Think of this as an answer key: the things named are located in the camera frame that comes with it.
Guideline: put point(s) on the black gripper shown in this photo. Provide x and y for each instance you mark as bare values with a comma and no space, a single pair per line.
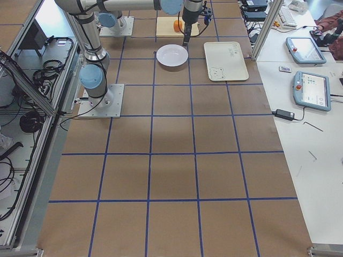
190,16

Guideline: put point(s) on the orange fruit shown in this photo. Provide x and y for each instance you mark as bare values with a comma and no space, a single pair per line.
178,25

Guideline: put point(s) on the white round plate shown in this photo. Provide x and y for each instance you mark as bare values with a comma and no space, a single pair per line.
172,55

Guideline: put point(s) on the cream bear tray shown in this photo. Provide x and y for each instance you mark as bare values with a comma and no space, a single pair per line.
225,61

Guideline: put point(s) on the bamboo cutting board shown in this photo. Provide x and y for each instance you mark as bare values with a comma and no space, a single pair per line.
165,27

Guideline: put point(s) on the white keyboard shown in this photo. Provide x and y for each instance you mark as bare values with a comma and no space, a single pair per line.
286,18

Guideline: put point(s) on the small printed card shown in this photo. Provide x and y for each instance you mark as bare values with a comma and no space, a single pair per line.
285,69

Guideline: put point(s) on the upper teach pendant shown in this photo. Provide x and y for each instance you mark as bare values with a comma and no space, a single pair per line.
304,50

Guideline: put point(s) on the teach pendant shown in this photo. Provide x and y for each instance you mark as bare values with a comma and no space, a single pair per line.
304,50
312,90

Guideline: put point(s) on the black power adapter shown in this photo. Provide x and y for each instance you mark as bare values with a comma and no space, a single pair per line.
284,114

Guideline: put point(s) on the lower teach pendant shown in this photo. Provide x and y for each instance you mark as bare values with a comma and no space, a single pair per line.
312,90

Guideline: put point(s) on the black monitor box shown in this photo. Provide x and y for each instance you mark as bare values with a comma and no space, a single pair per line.
35,39

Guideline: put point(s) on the aluminium frame post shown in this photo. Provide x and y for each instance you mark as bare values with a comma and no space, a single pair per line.
270,19

